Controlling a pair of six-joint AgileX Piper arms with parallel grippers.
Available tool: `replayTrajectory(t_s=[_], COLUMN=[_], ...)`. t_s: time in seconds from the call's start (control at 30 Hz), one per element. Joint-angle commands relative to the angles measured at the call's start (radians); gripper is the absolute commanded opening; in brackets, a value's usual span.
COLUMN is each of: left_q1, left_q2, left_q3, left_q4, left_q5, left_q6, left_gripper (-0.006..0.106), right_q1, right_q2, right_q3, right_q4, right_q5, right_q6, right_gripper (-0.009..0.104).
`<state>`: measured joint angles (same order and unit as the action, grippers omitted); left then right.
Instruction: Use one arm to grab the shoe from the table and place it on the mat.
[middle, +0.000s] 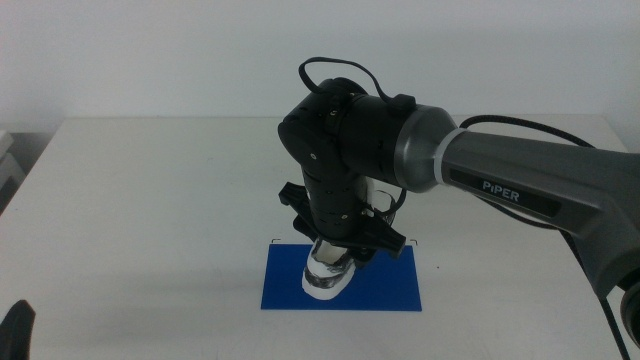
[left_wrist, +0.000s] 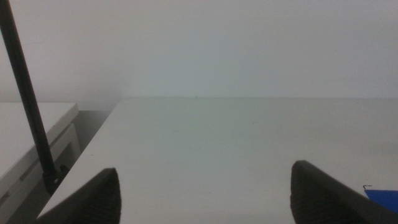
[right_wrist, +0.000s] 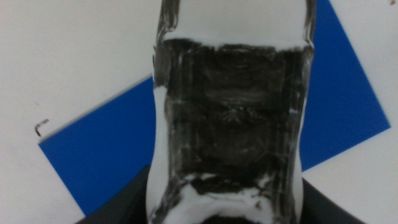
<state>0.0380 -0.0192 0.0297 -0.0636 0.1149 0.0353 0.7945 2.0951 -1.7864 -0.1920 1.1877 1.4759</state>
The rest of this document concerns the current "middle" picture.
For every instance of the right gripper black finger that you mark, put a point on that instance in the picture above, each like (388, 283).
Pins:
(304, 227)
(363, 257)

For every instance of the white and black shoe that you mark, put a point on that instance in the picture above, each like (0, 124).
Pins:
(327, 280)

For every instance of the grey and black right robot arm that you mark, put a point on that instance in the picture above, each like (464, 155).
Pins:
(525, 170)

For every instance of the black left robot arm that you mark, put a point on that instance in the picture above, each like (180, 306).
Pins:
(16, 332)

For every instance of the blue rectangular mat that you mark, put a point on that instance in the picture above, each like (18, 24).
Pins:
(390, 290)

